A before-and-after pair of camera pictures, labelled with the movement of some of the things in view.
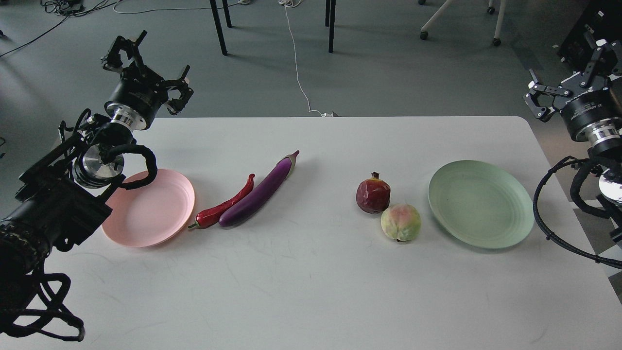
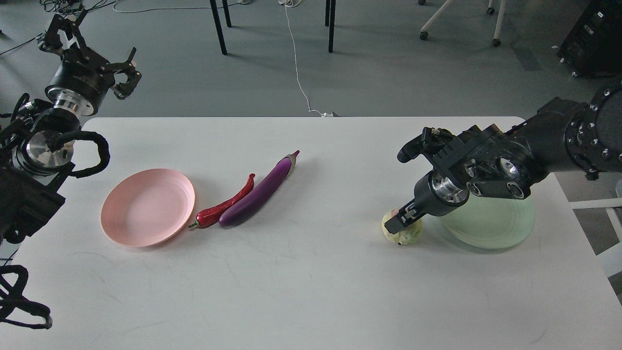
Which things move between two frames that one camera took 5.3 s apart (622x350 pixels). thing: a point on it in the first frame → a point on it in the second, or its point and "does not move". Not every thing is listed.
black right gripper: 592,110 → 435,194
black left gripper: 140,93 → 83,78
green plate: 482,203 does not move
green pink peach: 401,221 does not move
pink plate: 151,213 does not move
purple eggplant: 255,197 does not move
